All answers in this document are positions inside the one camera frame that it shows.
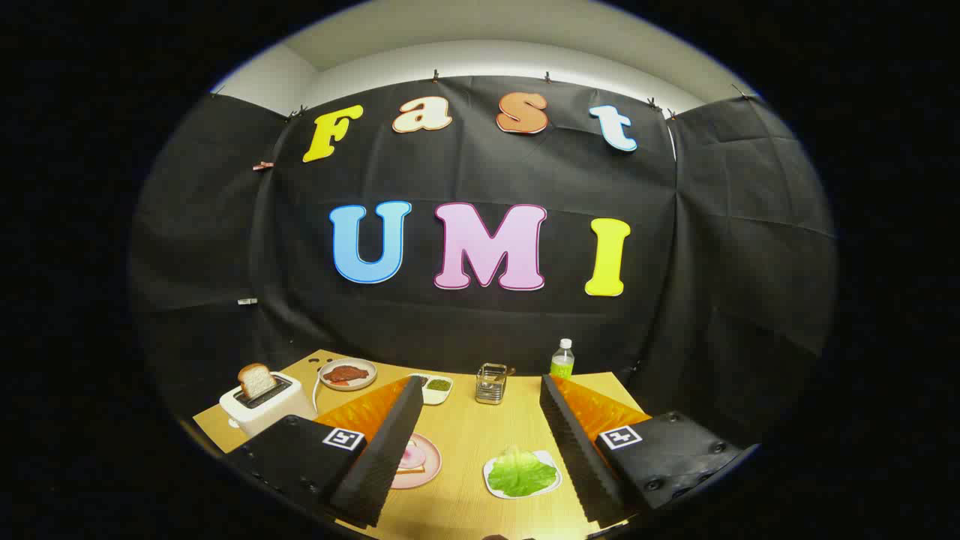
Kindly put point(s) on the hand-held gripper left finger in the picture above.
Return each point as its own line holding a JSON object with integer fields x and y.
{"x": 390, "y": 450}

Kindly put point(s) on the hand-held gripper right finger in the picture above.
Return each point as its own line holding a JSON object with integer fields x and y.
{"x": 574, "y": 442}

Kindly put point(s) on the green lettuce leaf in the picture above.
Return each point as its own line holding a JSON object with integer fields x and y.
{"x": 521, "y": 474}

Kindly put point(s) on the pink ham slice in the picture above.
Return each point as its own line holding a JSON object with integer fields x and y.
{"x": 412, "y": 456}

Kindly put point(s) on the square white plate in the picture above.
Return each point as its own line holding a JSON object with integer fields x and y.
{"x": 550, "y": 455}

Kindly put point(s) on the white bread slice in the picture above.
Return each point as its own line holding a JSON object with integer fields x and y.
{"x": 412, "y": 470}

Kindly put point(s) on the pink plate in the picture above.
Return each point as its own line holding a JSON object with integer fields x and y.
{"x": 430, "y": 461}

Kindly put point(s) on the white divided bean dish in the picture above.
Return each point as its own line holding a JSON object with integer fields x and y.
{"x": 439, "y": 398}

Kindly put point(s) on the green-labelled plastic bottle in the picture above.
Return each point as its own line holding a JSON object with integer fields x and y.
{"x": 562, "y": 366}

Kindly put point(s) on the brown meat piece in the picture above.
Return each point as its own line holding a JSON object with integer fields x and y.
{"x": 345, "y": 373}

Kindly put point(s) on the round white plate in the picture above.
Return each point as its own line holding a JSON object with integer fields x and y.
{"x": 354, "y": 361}

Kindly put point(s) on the white toaster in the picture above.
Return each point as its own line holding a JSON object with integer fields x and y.
{"x": 277, "y": 414}

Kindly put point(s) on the toasted bread slice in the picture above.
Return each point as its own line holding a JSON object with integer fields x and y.
{"x": 257, "y": 381}

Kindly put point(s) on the orange cloth clip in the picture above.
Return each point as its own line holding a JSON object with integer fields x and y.
{"x": 262, "y": 166}

